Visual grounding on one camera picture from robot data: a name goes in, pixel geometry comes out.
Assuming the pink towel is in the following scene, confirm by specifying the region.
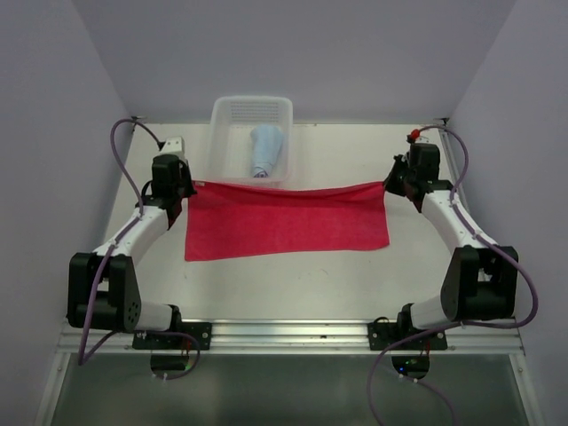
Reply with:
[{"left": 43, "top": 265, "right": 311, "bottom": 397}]
[{"left": 185, "top": 182, "right": 390, "bottom": 262}]

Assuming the light blue towel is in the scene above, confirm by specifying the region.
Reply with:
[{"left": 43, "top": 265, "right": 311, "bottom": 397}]
[{"left": 250, "top": 124, "right": 284, "bottom": 178}]

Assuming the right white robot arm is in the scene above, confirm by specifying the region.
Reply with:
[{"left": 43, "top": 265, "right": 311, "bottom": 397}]
[{"left": 384, "top": 143, "right": 517, "bottom": 349}]

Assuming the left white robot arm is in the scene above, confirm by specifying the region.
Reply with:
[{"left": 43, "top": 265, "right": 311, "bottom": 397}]
[{"left": 67, "top": 154, "right": 195, "bottom": 349}]

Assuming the white plastic basket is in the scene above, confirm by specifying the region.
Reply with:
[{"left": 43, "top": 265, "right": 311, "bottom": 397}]
[{"left": 205, "top": 96, "right": 293, "bottom": 187}]

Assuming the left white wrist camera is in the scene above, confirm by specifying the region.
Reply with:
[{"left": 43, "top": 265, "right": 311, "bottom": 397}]
[{"left": 160, "top": 136, "right": 185, "bottom": 158}]

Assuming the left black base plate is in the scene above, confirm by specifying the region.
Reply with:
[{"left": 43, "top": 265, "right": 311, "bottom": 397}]
[{"left": 132, "top": 321, "right": 213, "bottom": 351}]

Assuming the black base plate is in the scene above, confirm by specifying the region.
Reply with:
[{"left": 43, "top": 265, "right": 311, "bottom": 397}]
[
  {"left": 367, "top": 317, "right": 448, "bottom": 351},
  {"left": 132, "top": 321, "right": 213, "bottom": 351}
]

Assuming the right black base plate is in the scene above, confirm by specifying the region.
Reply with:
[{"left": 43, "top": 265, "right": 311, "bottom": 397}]
[{"left": 367, "top": 317, "right": 448, "bottom": 351}]

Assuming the aluminium mounting rail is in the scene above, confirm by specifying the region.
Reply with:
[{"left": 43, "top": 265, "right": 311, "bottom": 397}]
[{"left": 57, "top": 317, "right": 520, "bottom": 356}]

